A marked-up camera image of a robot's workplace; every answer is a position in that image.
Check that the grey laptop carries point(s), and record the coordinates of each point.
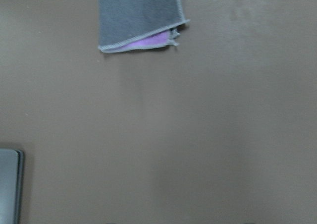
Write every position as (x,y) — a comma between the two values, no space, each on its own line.
(11,178)

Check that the grey folded cloth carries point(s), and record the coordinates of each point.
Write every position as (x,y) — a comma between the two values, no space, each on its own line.
(126,25)

